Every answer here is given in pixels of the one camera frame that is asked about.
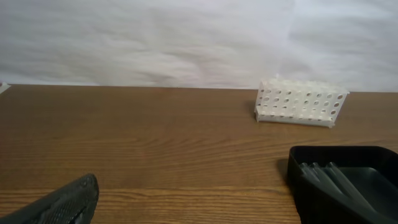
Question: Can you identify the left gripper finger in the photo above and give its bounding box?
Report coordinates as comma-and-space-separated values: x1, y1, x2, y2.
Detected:
0, 173, 100, 224

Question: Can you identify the white test tube rack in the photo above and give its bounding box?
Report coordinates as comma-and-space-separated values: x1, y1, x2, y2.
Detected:
254, 77, 350, 129

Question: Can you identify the black tray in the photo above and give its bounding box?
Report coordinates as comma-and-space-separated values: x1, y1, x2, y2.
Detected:
287, 145, 398, 224

